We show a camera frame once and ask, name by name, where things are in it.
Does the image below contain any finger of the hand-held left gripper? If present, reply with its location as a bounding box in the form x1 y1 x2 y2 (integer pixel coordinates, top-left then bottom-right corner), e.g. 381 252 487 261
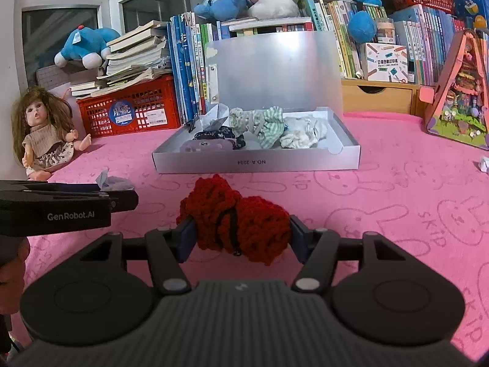
0 180 139 213

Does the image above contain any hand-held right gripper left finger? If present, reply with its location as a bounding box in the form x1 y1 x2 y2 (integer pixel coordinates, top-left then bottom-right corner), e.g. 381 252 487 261
84 217 197 295

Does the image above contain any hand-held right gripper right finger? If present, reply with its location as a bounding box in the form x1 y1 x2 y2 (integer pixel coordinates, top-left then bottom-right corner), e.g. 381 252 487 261
289 216 409 294

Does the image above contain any grey origami paper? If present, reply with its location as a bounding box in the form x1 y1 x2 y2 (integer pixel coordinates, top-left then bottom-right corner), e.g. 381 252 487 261
95 168 136 191

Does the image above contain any red knitted yarn piece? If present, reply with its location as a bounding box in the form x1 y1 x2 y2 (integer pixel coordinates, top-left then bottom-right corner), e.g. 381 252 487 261
176 174 291 265

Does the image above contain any purple heart plush toy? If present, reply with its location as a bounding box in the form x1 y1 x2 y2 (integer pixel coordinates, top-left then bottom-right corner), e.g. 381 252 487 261
179 139 233 153

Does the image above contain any white fluffy plush toy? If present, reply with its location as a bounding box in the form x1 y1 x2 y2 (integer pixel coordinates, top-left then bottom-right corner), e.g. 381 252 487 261
280 117 329 150

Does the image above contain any navy floral drawstring pouch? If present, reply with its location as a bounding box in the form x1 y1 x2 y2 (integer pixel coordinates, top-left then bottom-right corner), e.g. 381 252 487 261
193 125 247 150

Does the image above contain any white cloth piece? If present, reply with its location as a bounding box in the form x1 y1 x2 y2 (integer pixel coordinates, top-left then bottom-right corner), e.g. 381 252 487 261
200 104 232 131

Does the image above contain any silver cardboard box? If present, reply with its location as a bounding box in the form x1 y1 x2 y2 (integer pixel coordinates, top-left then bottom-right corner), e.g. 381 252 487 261
152 31 362 174

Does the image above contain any person's left hand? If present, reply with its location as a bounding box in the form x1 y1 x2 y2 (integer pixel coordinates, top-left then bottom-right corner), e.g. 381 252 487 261
0 236 31 316

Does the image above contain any long-haired baby doll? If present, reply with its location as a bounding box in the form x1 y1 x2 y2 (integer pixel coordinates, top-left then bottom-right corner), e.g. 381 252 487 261
11 87 92 181

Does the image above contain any pink rabbit print blanket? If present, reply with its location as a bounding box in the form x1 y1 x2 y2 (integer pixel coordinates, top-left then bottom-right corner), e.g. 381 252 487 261
0 112 489 364

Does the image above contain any red plastic crate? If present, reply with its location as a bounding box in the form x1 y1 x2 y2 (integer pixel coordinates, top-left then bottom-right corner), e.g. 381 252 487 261
76 74 182 138

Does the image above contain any white grid board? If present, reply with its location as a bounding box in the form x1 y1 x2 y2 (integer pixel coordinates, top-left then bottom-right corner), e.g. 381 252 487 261
36 65 73 90

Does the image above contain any stack of worn books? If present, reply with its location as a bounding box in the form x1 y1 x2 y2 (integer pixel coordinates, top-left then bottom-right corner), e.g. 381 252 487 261
70 20 174 98

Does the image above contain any row of blue books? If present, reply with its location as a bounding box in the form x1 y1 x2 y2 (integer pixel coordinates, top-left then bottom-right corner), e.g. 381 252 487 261
168 12 222 125

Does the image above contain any blue cat plush toy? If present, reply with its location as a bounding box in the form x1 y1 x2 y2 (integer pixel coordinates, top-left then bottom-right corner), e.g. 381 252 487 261
54 26 121 70

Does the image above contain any wooden drawer unit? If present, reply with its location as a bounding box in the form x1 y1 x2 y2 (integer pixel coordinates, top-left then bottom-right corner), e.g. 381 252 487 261
341 78 425 115

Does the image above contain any white framed window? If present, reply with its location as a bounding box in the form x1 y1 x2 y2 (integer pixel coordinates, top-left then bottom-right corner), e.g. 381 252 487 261
15 0 245 85

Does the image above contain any white printed carton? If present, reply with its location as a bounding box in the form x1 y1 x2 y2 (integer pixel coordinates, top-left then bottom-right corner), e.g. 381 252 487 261
365 43 415 83

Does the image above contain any pink toy house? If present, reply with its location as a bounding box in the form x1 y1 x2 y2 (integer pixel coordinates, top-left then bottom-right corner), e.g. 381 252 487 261
418 28 489 150

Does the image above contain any small blue plush toy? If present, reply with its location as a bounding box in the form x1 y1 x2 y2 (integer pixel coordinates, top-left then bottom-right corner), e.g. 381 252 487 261
193 0 251 23

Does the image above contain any row of colourful books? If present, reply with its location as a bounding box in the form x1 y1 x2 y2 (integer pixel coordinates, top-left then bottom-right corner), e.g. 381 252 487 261
219 0 459 85

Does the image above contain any blue printed carton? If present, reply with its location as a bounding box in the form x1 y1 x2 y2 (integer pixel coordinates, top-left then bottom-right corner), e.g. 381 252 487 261
451 0 489 31

